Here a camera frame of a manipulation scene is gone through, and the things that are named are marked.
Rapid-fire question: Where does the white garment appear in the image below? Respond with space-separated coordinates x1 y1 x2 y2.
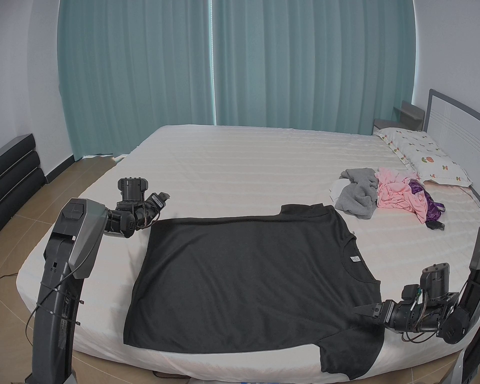
329 179 349 201

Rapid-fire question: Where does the black T-shirt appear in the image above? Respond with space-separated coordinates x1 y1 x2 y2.
123 203 386 379

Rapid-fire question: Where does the grey garment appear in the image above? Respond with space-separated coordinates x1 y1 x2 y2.
335 168 379 220

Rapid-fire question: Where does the white printed pillow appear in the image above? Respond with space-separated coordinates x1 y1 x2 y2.
374 127 473 187

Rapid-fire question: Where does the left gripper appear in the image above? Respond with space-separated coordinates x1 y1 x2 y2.
147 192 171 217

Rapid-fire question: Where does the black chest of drawers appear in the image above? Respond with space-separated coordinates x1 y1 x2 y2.
0 133 47 229

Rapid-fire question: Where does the blue-green curtain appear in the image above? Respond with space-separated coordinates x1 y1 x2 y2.
213 0 417 134
57 0 216 160

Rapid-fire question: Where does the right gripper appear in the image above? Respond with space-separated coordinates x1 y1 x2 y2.
353 300 405 332

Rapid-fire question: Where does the pink garment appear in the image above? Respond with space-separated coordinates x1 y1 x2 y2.
376 167 428 224

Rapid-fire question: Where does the purple garment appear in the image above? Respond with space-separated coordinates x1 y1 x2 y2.
409 179 446 224

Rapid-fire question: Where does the bed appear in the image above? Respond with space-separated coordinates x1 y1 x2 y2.
17 89 480 379

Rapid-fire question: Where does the grey bedside table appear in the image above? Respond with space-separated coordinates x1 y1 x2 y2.
373 100 426 132

